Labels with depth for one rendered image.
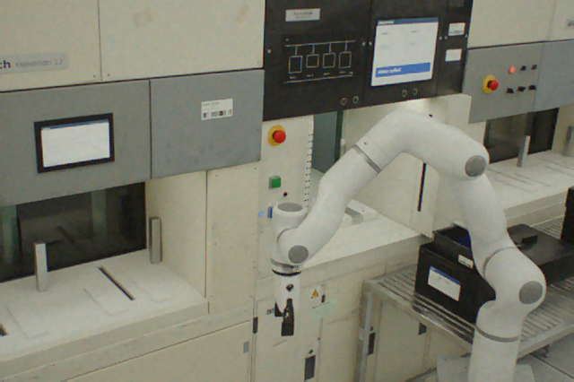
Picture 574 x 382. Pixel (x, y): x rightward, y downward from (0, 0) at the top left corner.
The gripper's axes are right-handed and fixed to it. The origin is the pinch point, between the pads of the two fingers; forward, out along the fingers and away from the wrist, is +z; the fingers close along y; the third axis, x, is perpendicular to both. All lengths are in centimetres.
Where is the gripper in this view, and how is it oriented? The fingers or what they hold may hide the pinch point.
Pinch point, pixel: (283, 322)
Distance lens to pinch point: 188.6
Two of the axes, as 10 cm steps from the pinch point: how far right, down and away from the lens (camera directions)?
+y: -1.9, -3.6, 9.1
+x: -9.8, 0.2, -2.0
